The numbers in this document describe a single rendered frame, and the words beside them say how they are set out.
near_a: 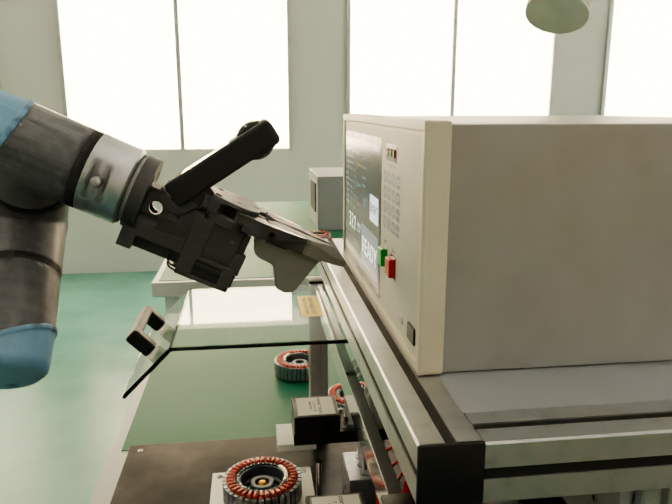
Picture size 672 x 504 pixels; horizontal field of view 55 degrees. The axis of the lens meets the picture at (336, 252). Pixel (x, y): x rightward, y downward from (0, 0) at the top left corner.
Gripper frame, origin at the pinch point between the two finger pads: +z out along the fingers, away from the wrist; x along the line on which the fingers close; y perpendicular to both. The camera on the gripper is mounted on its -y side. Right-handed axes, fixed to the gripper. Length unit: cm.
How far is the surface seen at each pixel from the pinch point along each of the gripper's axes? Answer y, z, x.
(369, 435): 12.5, 7.7, 10.4
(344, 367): 12.5, 7.6, -5.1
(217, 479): 43, 4, -26
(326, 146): -6, 55, -469
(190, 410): 49, -1, -56
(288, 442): 29.7, 9.1, -18.1
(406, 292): -0.6, 5.3, 9.3
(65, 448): 144, -27, -182
